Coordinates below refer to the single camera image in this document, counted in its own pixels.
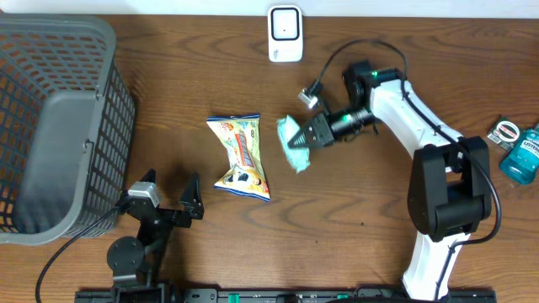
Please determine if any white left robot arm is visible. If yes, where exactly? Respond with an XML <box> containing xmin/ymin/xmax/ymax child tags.
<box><xmin>107</xmin><ymin>169</ymin><xmax>205</xmax><ymax>302</ymax></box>

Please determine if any blue mouthwash bottle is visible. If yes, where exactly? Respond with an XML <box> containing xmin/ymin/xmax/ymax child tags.
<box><xmin>499</xmin><ymin>125</ymin><xmax>539</xmax><ymax>185</ymax></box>

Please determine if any yellow snack bag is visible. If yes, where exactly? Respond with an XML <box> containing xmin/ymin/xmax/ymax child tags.
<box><xmin>206</xmin><ymin>114</ymin><xmax>270</xmax><ymax>202</ymax></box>

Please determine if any white barcode scanner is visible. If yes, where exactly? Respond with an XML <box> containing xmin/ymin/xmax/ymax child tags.
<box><xmin>267</xmin><ymin>5</ymin><xmax>303</xmax><ymax>63</ymax></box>

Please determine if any teal wet wipes pack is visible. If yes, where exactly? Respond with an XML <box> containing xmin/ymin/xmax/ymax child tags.
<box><xmin>277</xmin><ymin>115</ymin><xmax>310</xmax><ymax>173</ymax></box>

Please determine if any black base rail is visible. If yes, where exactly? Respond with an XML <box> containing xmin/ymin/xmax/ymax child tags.
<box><xmin>74</xmin><ymin>286</ymin><xmax>497</xmax><ymax>303</ymax></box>

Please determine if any grey plastic shopping basket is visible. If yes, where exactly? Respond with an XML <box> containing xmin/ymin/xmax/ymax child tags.
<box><xmin>1</xmin><ymin>13</ymin><xmax>136</xmax><ymax>246</ymax></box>

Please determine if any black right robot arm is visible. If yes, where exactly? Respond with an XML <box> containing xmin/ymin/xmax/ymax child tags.
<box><xmin>282</xmin><ymin>61</ymin><xmax>501</xmax><ymax>301</ymax></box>

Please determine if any green round-logo box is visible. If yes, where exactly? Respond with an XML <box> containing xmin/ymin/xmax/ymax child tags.
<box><xmin>487</xmin><ymin>115</ymin><xmax>523</xmax><ymax>152</ymax></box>

